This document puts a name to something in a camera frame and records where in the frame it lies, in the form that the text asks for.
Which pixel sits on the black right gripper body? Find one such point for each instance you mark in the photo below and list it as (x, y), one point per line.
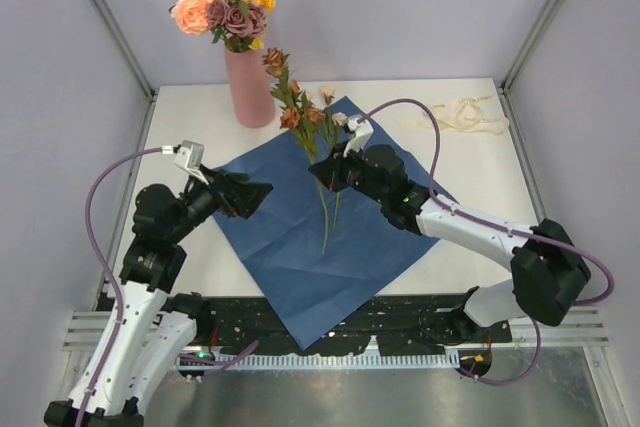
(359, 182)

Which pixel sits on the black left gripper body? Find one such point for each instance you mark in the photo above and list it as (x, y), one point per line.
(198, 203)

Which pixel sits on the artificial flower bunch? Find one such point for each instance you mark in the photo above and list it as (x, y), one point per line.
(308, 123)

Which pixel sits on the cream white flower stem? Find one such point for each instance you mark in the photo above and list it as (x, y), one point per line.
(334, 121)

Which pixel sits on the blue wrapping paper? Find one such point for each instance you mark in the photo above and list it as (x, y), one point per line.
(315, 261)

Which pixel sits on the cream ribbon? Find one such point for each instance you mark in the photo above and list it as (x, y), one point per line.
(467, 116)

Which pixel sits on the mauve flower stem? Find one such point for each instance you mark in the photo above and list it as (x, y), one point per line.
(239, 25)

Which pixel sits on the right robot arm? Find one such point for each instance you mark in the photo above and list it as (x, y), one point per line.
(546, 275)

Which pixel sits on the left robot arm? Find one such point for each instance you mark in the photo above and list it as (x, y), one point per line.
(149, 326)

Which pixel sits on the pink tapered vase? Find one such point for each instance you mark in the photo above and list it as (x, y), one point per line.
(250, 88)

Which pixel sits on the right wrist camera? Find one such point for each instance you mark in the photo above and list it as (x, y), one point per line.
(359, 131)

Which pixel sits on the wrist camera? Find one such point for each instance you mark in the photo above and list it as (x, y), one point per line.
(188, 157)
(359, 131)

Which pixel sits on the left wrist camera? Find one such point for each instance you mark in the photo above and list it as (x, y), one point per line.
(188, 157)

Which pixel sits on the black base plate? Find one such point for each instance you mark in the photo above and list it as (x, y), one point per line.
(401, 325)

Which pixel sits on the white slotted cable duct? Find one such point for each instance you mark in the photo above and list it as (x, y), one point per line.
(370, 359)

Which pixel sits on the left aluminium frame post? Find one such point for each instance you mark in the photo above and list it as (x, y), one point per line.
(112, 26)

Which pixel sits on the aluminium frame post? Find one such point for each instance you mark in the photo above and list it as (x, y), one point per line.
(112, 26)
(542, 22)

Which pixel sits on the right aluminium frame post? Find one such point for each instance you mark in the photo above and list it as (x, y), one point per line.
(542, 22)

